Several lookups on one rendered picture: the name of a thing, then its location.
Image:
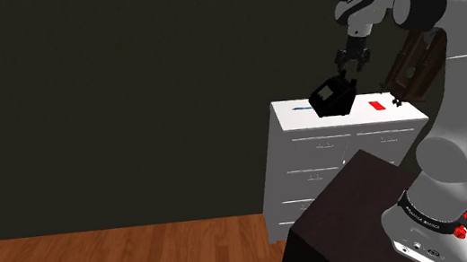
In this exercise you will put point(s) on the dark robot stand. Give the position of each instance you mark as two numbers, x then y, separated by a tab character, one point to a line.
349	223

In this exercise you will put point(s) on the red flat card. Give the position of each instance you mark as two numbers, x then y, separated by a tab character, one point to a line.
377	106

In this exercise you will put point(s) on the blue pen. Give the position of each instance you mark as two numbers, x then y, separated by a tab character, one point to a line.
302	108

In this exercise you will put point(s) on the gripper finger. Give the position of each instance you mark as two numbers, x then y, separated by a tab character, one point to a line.
364	61
341	62

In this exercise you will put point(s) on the black box with grey window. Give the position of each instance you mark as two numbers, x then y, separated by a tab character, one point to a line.
332	101

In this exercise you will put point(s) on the brown leather bag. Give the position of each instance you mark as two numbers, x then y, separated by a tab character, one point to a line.
413	68

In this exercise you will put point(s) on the white chest of drawers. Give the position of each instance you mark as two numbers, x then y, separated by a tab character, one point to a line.
320	156

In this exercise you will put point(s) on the small black object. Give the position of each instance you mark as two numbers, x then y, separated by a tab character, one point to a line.
397	102

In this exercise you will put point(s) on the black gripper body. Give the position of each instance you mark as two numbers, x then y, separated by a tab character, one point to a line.
356	48

